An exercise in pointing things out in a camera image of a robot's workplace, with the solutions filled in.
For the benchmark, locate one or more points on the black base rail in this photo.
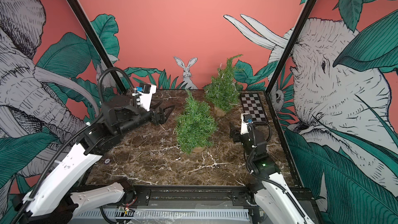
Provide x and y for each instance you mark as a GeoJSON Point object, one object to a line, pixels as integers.
{"type": "Point", "coordinates": [238, 195]}

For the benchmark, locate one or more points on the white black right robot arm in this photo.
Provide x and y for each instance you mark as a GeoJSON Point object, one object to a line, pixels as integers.
{"type": "Point", "coordinates": [271, 192]}

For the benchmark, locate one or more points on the black frame post left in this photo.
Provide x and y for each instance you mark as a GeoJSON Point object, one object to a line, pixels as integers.
{"type": "Point", "coordinates": [100, 36]}

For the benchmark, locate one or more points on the small green christmas tree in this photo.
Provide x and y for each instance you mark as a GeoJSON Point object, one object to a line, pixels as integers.
{"type": "Point", "coordinates": [223, 91]}

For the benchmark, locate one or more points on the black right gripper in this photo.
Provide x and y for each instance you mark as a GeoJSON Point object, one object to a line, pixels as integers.
{"type": "Point", "coordinates": [235, 132]}

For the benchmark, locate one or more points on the white slotted cable tray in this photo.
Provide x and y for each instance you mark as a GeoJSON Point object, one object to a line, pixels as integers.
{"type": "Point", "coordinates": [179, 216]}

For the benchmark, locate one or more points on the large green christmas tree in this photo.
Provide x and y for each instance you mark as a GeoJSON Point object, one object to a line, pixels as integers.
{"type": "Point", "coordinates": [195, 126]}

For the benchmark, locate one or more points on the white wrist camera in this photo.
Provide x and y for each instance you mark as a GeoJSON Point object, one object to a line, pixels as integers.
{"type": "Point", "coordinates": [142, 95]}
{"type": "Point", "coordinates": [246, 119]}

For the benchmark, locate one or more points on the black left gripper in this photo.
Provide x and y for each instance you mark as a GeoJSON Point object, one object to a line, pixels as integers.
{"type": "Point", "coordinates": [160, 118]}

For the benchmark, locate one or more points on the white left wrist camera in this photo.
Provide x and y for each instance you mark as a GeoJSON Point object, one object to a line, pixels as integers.
{"type": "Point", "coordinates": [142, 95]}

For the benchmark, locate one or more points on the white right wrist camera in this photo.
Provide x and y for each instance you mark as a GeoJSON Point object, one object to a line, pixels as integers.
{"type": "Point", "coordinates": [246, 119]}

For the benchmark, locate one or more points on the black frame post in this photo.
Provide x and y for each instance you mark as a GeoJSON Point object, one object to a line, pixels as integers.
{"type": "Point", "coordinates": [100, 36]}
{"type": "Point", "coordinates": [308, 7]}

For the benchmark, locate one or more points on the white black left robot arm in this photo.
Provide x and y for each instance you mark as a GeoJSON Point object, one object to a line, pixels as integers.
{"type": "Point", "coordinates": [52, 199]}

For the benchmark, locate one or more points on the large tree wooden base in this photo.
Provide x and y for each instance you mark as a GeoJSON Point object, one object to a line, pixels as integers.
{"type": "Point", "coordinates": [198, 149]}

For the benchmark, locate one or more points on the black white chessboard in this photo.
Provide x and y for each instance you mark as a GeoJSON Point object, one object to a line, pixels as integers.
{"type": "Point", "coordinates": [252, 105]}

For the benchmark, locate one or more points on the small tree wooden base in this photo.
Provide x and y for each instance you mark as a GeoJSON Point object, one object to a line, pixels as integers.
{"type": "Point", "coordinates": [219, 112]}

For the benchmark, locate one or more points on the black frame post right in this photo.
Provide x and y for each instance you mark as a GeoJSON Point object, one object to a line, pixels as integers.
{"type": "Point", "coordinates": [308, 7]}

